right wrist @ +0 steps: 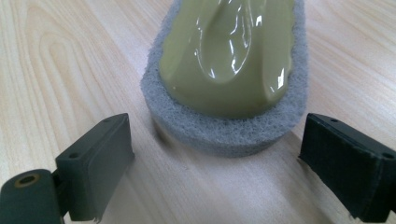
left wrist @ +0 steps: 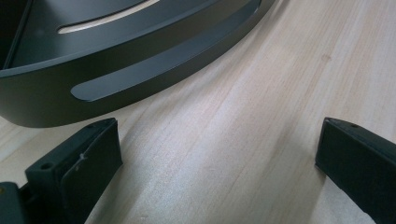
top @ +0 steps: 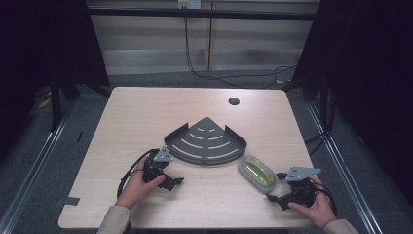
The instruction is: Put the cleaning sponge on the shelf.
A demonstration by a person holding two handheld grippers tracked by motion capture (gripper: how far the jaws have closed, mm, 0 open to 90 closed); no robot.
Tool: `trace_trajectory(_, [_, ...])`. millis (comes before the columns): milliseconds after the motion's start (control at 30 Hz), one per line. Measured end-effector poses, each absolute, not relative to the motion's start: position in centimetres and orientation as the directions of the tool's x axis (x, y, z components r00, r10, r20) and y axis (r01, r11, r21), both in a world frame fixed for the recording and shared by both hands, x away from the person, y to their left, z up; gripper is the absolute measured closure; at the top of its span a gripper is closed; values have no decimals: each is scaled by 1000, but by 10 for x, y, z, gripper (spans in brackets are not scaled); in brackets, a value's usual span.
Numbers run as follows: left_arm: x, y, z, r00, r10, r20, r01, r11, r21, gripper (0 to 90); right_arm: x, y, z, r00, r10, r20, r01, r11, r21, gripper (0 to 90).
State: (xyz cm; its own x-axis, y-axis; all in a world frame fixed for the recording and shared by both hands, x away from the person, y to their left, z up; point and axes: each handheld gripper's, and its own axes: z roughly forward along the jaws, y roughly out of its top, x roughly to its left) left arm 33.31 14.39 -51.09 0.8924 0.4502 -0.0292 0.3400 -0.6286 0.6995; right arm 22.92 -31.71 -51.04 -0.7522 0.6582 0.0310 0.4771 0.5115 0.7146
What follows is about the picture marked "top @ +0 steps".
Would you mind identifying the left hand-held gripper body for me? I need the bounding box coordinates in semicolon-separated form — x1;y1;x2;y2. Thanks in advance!
141;145;174;183

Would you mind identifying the black power cable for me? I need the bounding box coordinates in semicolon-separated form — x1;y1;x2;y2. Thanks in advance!
183;17;298;90

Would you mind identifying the person's left hand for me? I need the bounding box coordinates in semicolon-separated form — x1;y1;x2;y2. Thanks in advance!
115;155;167;210

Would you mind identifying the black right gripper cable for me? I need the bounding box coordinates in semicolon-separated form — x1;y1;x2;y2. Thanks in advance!
311;180;339;218

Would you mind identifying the aluminium frame rail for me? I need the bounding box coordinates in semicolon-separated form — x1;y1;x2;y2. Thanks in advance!
0;99;78;234
304;100;387;234

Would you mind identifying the yellow tape piece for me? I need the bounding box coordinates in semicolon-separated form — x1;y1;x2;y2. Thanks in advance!
36;97;54;110

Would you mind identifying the black horizontal frame bar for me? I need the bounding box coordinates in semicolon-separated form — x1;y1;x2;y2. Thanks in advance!
87;7;321;22

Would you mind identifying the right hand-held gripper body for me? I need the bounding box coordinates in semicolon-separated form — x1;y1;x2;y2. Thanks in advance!
278;166;322;211

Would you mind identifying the white wall power outlet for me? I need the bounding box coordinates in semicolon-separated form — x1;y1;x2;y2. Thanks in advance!
176;0;203;10

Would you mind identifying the black metal stand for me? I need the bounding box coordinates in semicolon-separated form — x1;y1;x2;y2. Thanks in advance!
48;73;81;133

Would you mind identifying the grey tape piece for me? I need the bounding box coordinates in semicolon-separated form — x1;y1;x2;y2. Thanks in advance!
55;195;81;208

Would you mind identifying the black curtain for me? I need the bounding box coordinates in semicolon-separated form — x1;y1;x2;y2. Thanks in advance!
290;0;413;207
0;0;111;165

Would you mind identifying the black cable bundle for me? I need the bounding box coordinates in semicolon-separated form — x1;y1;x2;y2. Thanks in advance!
304;97;336;157

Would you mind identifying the dark grey metal corner shelf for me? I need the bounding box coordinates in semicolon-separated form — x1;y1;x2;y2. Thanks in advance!
164;116;248;167

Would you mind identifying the grey oval soap dish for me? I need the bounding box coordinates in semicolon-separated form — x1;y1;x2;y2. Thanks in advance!
238;155;280;195

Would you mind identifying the person's right hand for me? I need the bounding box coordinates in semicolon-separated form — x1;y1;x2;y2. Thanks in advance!
287;175;338;229

